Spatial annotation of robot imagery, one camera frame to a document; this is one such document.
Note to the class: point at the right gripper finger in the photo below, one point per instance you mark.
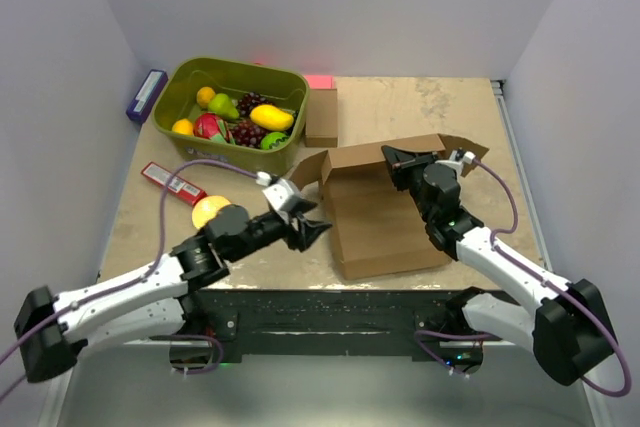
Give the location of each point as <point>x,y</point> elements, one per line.
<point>395,157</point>
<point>433,156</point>

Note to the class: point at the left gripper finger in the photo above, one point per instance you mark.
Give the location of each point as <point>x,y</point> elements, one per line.
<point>308,231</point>
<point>299,205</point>

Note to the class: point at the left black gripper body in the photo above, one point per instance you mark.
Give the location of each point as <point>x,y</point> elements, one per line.
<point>282,227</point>

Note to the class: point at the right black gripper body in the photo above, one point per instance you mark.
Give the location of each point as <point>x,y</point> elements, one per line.
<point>408,175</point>

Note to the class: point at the large cardboard box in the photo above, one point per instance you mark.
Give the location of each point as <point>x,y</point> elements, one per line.
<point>376,229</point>

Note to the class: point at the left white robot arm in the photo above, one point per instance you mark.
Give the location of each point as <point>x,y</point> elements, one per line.
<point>53,331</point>

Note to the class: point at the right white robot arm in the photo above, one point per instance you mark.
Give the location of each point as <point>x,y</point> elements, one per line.
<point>563,324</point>

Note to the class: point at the small folded cardboard box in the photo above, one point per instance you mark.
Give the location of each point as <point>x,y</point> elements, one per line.
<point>322,125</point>

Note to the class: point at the purple rectangular box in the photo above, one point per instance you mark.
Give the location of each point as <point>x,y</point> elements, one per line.
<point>142,103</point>

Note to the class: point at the green round fruit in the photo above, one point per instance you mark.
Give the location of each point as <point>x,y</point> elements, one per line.
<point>273,140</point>

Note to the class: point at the purple grapes front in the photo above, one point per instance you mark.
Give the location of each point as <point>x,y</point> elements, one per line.
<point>248,134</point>

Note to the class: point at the purple grapes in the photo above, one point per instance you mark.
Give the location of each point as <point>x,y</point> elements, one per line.
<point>249,101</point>
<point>248,134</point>

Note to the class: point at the yellow mango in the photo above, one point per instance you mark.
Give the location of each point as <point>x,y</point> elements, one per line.
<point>271,118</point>

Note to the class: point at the orange round sponge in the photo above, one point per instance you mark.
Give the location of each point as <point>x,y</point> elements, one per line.
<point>207,209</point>

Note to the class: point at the pink sticky note pad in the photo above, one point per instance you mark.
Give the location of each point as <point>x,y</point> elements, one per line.
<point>320,82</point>

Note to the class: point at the purple grapes back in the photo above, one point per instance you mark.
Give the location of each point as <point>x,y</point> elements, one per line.
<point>249,101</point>

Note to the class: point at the red rectangular packet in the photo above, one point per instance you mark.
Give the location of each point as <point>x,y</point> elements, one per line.
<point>177,187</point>

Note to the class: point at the green pear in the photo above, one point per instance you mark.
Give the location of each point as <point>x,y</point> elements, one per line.
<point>223,106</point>

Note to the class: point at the orange fruit front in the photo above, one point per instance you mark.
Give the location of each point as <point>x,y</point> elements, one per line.
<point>183,127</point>

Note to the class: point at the orange fruit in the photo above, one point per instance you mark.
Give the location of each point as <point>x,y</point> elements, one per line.
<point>204,96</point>
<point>183,127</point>

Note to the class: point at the orange fruit back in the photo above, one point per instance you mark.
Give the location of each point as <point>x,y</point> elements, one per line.
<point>204,96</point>

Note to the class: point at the olive green plastic bin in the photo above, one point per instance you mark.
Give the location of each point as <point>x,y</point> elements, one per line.
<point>286,90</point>

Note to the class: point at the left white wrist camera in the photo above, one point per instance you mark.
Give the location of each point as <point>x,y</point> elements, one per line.
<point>280,193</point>

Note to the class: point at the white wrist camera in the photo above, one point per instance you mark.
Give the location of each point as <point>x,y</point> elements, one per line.
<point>280,193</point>
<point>458,160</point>

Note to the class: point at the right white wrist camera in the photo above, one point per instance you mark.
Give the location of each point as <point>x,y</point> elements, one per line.
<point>458,160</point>

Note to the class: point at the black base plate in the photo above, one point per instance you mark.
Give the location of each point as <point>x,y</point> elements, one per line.
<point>234,323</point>

